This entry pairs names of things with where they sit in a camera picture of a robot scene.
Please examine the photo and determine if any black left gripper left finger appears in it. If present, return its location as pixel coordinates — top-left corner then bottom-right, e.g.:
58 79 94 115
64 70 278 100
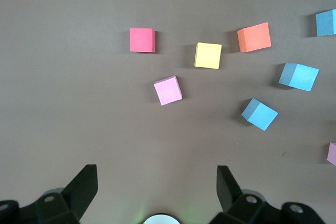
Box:
0 164 98 224

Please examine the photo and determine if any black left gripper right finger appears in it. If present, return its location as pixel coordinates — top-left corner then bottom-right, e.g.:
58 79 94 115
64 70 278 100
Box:
209 165 325 224

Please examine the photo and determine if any pink foam cube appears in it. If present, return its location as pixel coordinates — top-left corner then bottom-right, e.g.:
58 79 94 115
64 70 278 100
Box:
153 74 183 106
326 142 336 167

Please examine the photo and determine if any blue foam cube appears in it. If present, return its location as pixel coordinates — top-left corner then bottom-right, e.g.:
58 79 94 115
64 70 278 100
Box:
278 62 320 92
241 98 279 132
315 8 336 37

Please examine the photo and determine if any yellow foam cube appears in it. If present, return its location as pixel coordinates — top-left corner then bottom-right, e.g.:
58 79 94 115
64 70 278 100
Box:
194 41 223 70

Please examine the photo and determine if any orange foam cube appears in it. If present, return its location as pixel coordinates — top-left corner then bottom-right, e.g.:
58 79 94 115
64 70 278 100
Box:
237 22 272 53

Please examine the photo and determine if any red foam cube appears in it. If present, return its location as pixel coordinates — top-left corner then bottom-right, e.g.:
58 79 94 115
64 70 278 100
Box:
129 27 156 54

